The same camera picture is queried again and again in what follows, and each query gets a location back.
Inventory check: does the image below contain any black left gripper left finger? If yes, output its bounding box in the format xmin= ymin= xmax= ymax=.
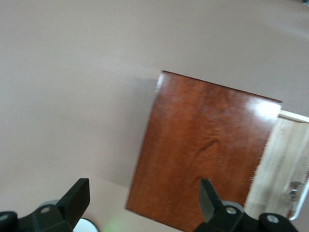
xmin=18 ymin=178 xmax=91 ymax=232

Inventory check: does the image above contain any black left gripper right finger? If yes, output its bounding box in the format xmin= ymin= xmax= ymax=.
xmin=194 ymin=179 xmax=260 ymax=232

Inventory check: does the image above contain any light wood drawer white handle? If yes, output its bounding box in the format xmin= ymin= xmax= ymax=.
xmin=243 ymin=110 xmax=309 ymax=221

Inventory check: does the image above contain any dark brown wooden cabinet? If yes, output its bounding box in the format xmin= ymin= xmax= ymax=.
xmin=125 ymin=70 xmax=283 ymax=232

